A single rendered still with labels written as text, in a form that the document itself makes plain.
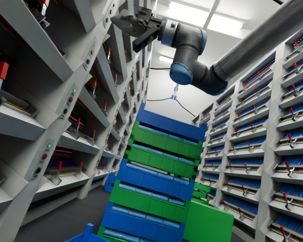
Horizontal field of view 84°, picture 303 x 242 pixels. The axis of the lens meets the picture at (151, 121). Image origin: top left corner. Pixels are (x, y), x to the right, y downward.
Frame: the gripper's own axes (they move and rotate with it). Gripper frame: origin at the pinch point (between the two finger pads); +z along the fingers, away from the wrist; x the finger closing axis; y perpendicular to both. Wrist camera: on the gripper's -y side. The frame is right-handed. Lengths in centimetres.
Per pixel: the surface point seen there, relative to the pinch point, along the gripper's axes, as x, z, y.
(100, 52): -8.4, 3.3, -9.6
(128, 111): -135, 4, 5
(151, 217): -14, -36, -66
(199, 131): -14, -47, -29
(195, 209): -50, -65, -64
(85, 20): 9.3, 3.9, -10.9
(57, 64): 12.2, 3.5, -29.6
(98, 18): 5.0, 2.7, -4.9
